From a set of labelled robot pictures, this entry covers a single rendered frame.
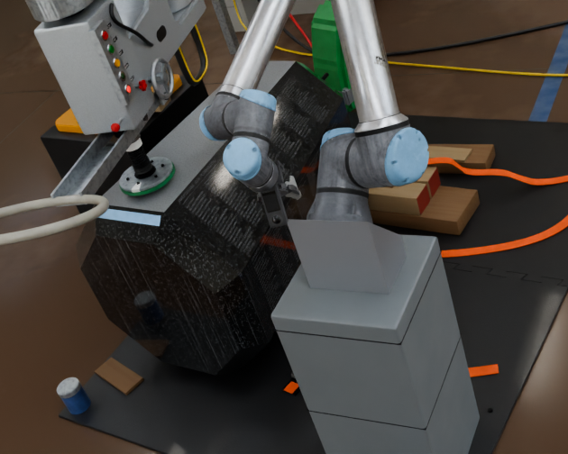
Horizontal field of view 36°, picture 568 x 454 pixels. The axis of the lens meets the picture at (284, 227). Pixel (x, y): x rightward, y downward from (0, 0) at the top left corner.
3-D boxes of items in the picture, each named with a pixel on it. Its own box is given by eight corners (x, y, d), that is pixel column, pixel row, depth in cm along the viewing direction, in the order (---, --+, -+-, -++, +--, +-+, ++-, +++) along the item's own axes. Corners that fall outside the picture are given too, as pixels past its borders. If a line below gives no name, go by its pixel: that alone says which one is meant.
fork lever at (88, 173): (129, 103, 343) (124, 91, 340) (172, 96, 335) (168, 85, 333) (47, 207, 291) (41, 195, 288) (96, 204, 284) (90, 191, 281)
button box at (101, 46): (130, 94, 306) (96, 20, 290) (136, 93, 305) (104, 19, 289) (121, 106, 300) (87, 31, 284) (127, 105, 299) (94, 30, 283)
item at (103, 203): (13, 208, 298) (11, 199, 297) (139, 197, 280) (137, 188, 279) (-91, 253, 254) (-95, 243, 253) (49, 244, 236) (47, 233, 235)
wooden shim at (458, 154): (417, 158, 440) (417, 157, 439) (426, 148, 446) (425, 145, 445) (464, 162, 426) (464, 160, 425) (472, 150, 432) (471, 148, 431)
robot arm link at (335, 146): (343, 198, 263) (349, 140, 265) (384, 195, 250) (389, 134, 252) (305, 188, 254) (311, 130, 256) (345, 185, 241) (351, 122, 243)
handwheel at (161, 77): (157, 87, 330) (142, 52, 321) (180, 85, 326) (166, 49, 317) (142, 109, 319) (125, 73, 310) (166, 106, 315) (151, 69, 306)
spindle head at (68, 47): (124, 91, 343) (77, -16, 317) (174, 84, 335) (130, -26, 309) (86, 142, 316) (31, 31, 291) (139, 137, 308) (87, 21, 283)
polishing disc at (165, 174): (133, 164, 346) (130, 157, 344) (183, 158, 337) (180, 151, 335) (111, 198, 329) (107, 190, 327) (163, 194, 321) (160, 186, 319)
